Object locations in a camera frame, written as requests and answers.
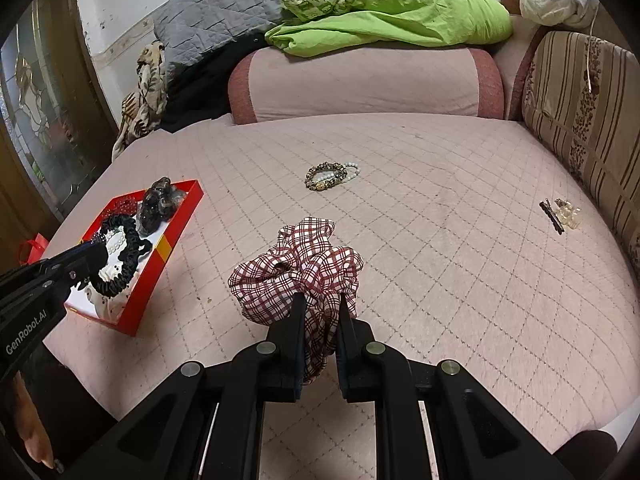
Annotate pink bolster pillow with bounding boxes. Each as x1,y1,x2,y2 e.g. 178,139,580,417
227,46,505,126

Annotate striped floral cushion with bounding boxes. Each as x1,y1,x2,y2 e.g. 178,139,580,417
520,30,640,281

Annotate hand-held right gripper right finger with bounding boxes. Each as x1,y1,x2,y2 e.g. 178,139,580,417
336,292,576,480

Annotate black satin scrunchie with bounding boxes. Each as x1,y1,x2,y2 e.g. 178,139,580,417
92,214,154,299

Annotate black alligator hair clip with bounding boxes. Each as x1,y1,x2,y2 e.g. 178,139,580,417
539,200,565,234

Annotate black cloth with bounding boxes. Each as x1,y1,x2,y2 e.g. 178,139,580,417
160,35,273,134

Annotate white bead bracelet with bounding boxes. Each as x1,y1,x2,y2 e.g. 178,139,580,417
321,160,361,184

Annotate white cherry print scrunchie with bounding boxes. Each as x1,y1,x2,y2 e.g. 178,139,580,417
86,264,135,322

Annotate person's left hand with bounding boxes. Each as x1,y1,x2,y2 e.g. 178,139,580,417
11,372,57,470

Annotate red ribbon handle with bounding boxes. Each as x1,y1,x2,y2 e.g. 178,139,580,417
19,232,52,266

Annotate pink back cushion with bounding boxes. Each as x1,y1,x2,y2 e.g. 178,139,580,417
492,0,547,122

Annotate red cardboard box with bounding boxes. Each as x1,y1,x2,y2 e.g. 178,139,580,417
65,178,205,337

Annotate dark clothing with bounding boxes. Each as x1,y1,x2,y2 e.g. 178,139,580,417
27,352,118,466

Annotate grey quilted pillow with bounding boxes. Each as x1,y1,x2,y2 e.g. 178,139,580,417
152,0,301,79

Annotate black organza scrunchie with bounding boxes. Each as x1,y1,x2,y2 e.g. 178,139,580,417
136,176,189,237

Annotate white pearl hair tie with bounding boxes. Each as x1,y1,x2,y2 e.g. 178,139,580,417
99,226,127,257

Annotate red polka dot bow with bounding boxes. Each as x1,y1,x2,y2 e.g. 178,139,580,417
102,197,142,219

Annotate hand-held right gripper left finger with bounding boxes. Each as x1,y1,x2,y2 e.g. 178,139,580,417
65,292,308,480

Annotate lime green blanket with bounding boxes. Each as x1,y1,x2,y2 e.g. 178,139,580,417
264,0,515,58

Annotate clear yellow claw clip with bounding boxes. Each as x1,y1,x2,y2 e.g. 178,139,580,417
553,199,584,231

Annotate white cable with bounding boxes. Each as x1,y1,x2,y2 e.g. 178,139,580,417
585,19,601,94

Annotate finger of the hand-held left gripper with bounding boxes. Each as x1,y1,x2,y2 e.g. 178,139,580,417
27,241,108,273
50,260,108,292

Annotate leopard print cloth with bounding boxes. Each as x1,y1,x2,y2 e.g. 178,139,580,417
112,40,169,162

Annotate stained glass door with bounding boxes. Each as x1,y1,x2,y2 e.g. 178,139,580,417
0,0,120,263

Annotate red plaid scrunchie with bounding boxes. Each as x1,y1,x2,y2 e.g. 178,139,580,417
228,216,364,386

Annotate leopard pattern bracelet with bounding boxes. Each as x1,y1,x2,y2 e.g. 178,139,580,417
305,162,349,192

